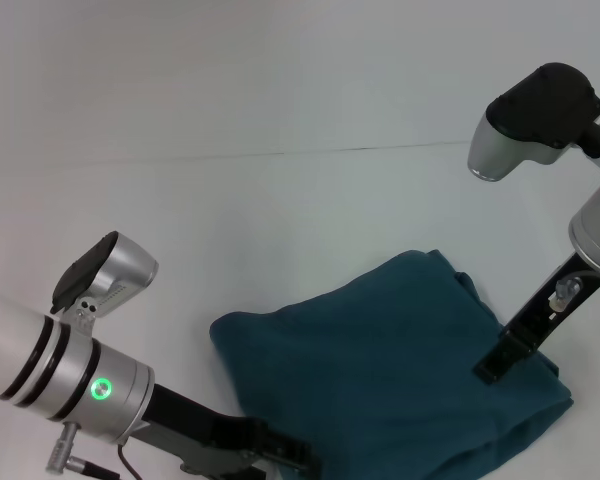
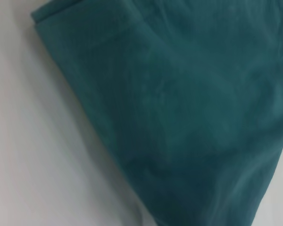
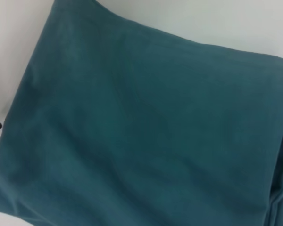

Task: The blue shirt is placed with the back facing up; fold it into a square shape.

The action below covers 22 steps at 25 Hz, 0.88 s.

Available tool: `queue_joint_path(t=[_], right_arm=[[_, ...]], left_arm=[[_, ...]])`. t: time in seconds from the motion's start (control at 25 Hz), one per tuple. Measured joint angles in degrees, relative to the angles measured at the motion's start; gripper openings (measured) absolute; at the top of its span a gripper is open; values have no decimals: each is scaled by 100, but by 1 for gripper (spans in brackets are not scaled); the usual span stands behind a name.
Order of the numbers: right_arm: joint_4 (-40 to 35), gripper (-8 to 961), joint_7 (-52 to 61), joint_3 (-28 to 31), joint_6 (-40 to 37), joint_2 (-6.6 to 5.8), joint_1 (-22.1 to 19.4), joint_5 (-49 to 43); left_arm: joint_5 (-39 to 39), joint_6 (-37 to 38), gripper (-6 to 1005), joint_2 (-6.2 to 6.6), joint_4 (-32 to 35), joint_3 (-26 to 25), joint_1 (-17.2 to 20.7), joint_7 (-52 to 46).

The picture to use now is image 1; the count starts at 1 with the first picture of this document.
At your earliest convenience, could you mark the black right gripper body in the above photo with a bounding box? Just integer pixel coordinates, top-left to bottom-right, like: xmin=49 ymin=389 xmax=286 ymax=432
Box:
xmin=500 ymin=249 xmax=600 ymax=351

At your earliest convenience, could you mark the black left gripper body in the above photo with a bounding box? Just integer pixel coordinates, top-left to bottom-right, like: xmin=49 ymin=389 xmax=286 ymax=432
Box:
xmin=127 ymin=382 xmax=286 ymax=475

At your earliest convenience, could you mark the blue shirt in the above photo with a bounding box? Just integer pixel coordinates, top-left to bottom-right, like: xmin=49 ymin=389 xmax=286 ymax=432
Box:
xmin=209 ymin=248 xmax=576 ymax=475

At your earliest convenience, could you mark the left arm cable with plug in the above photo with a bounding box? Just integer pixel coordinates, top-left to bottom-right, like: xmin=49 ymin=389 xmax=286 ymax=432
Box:
xmin=46 ymin=421 xmax=144 ymax=480

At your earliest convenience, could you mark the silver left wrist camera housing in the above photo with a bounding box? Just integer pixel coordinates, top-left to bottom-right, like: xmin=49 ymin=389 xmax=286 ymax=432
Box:
xmin=49 ymin=230 xmax=160 ymax=319

